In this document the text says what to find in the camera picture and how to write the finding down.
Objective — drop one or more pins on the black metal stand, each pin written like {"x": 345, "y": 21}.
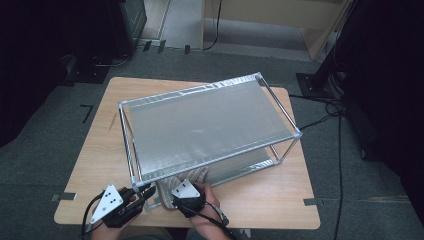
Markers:
{"x": 316, "y": 83}

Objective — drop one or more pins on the person's left hand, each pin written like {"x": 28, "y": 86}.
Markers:
{"x": 106, "y": 233}

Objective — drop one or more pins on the black cabinet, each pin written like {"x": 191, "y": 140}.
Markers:
{"x": 130, "y": 20}

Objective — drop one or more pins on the black stand base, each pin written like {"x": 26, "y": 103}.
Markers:
{"x": 86, "y": 75}

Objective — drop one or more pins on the person's right hand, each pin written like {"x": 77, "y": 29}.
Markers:
{"x": 210, "y": 213}

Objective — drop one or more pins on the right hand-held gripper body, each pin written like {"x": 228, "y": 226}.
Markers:
{"x": 186, "y": 193}

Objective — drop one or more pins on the black floor tape strip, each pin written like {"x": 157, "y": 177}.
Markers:
{"x": 162, "y": 46}
{"x": 147, "y": 45}
{"x": 187, "y": 49}

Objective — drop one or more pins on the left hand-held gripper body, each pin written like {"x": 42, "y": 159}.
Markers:
{"x": 110, "y": 203}

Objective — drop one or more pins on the grey tape piece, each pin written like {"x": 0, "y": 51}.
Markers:
{"x": 65, "y": 196}
{"x": 310, "y": 202}

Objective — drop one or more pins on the beige wooden partition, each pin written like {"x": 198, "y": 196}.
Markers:
{"x": 266, "y": 10}

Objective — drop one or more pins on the silver metal two-tier rack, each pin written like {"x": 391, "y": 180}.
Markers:
{"x": 206, "y": 123}

